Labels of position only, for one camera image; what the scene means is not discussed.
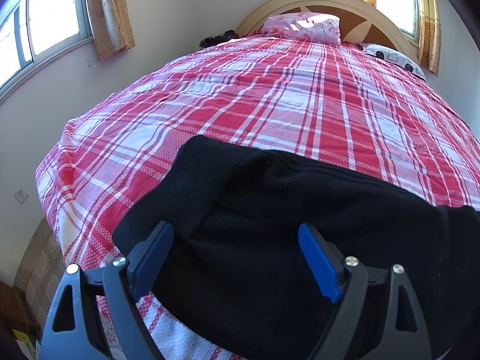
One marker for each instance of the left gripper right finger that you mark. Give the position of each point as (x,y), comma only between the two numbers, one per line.
(376,311)

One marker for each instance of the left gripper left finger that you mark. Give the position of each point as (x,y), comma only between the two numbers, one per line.
(73,328)

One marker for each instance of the black pants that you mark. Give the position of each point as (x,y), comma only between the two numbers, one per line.
(236,275)

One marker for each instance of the red plaid bed sheet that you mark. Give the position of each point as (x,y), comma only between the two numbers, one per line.
(334,104)

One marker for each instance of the white patterned pillow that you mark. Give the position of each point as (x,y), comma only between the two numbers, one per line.
(393,56)

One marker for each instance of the yellow curtain at left window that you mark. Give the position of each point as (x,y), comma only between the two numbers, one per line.
(110,25)

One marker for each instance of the beige wooden headboard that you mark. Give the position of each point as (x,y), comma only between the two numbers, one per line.
(360,22)

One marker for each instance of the pink floral pillow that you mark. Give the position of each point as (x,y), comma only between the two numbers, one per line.
(304,26)

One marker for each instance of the black item beside bed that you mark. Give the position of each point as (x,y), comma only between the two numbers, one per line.
(215,40)

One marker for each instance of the left window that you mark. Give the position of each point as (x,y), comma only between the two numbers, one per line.
(37,32)

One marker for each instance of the yellow curtain behind headboard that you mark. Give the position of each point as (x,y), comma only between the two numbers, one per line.
(427,42)

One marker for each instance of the white wall socket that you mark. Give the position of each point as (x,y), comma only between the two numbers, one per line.
(21,195)

